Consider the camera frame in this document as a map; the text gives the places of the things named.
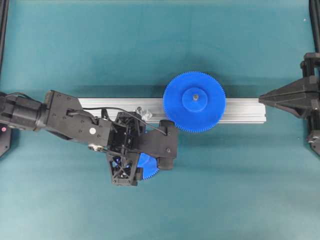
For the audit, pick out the clear plastic shaft bracket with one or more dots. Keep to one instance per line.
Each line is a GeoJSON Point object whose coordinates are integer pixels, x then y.
{"type": "Point", "coordinates": [145, 114]}

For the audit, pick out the large blue plastic gear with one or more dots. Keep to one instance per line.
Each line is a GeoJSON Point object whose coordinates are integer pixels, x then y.
{"type": "Point", "coordinates": [187, 114]}

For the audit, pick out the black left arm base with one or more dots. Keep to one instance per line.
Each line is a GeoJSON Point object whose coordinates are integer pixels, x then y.
{"type": "Point", "coordinates": [5, 138]}

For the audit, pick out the steel shaft through large gear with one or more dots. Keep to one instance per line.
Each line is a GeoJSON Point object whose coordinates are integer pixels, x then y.
{"type": "Point", "coordinates": [195, 97]}

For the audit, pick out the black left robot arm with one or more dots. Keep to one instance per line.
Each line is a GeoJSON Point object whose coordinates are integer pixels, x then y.
{"type": "Point", "coordinates": [63, 116]}

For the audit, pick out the small blue plastic gear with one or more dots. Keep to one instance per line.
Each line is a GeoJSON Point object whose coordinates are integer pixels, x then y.
{"type": "Point", "coordinates": [148, 166]}

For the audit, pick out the green table mat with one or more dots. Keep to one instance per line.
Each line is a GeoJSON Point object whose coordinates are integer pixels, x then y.
{"type": "Point", "coordinates": [233, 182]}

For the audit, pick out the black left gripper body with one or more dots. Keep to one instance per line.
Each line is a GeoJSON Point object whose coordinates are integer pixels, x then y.
{"type": "Point", "coordinates": [126, 127]}

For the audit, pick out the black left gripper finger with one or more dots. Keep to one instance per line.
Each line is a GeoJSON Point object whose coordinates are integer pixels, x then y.
{"type": "Point", "coordinates": [124, 170]}

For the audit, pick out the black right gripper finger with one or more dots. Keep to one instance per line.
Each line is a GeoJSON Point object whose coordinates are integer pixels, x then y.
{"type": "Point", "coordinates": [298, 104]}
{"type": "Point", "coordinates": [302, 85]}

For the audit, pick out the silver aluminium extrusion rail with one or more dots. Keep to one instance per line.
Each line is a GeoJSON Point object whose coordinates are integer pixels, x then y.
{"type": "Point", "coordinates": [237, 111]}

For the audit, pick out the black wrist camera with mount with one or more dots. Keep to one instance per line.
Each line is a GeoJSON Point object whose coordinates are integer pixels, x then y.
{"type": "Point", "coordinates": [162, 146]}

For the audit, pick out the black left frame post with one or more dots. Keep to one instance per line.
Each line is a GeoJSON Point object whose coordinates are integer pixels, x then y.
{"type": "Point", "coordinates": [4, 7]}

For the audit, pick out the black frame post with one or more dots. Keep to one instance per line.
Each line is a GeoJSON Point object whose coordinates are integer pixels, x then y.
{"type": "Point", "coordinates": [4, 7]}
{"type": "Point", "coordinates": [314, 13]}

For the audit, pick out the black right frame post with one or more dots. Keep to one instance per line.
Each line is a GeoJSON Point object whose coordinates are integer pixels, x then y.
{"type": "Point", "coordinates": [314, 13]}

